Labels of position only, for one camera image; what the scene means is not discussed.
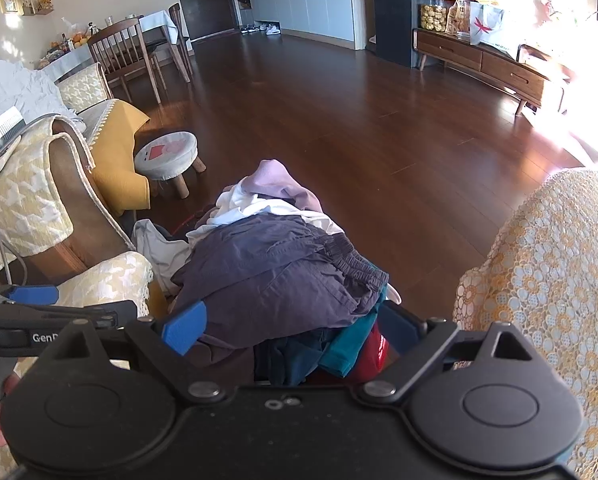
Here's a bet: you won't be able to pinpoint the wooden slat-back dining chair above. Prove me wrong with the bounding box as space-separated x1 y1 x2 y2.
86 17 162 106
161 3 195 83

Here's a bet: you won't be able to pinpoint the black fridge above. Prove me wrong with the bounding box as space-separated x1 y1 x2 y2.
369 0 442 68

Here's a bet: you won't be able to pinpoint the clear cookie jar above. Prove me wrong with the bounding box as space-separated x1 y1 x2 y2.
418 0 447 36

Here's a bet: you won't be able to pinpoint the yellow blanket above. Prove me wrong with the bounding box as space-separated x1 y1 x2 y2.
86 99 152 213

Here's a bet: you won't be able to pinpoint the pale grey garment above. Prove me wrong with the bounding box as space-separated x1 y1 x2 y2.
132 219 192 301

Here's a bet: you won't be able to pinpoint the yellow patterned seat cushion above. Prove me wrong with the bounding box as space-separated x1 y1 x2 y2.
54 251 155 321

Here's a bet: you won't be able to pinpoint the dark navy garment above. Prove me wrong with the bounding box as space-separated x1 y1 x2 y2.
254 330 335 386

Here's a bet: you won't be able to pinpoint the red garment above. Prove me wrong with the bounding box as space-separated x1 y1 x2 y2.
351 322 392 383

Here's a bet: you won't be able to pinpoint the dark entrance door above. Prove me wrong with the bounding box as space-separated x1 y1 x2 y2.
171 0 240 43

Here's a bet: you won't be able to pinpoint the teal garment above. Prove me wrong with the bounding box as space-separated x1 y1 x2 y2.
319 287 387 378

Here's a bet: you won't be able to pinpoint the white crumpled sheet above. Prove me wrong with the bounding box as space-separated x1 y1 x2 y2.
0 60 87 136

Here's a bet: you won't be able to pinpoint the white shopping bag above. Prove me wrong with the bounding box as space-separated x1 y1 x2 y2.
469 0 504 46

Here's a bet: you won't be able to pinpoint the yellow patterned back cushion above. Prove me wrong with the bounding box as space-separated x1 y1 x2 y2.
56 62 115 113

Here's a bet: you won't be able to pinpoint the pink garment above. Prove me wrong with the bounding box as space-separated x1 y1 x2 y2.
239 159 325 213

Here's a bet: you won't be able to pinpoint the dining table with white cloth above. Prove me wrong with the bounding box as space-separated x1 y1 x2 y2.
34 10 180 86

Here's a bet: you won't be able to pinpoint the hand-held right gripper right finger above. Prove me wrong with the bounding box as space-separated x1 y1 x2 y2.
356 300 544 406

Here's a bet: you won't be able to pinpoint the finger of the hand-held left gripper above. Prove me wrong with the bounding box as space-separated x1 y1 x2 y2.
0 282 61 307
0 300 139 332

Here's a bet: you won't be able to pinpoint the white ribbed device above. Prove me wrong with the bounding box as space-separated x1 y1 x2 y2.
0 106 26 147

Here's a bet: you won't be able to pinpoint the low wooden drawer cabinet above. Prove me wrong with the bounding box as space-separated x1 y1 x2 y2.
413 27 567 117

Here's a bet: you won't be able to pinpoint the grey-blue hallway cabinets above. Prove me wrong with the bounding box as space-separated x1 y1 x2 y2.
244 0 365 51

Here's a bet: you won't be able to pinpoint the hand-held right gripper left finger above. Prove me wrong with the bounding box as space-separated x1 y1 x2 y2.
39 302 227 406

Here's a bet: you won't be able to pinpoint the wooden sofa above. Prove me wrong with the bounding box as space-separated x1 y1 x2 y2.
0 60 155 321

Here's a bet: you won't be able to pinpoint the brown snack bag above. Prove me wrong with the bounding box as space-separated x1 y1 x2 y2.
446 0 472 41

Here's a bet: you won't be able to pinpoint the blue-grey pants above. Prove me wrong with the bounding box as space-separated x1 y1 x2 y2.
171 215 390 366

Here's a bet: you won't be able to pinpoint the round white padded stool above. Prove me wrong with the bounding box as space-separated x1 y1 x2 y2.
134 131 207 200

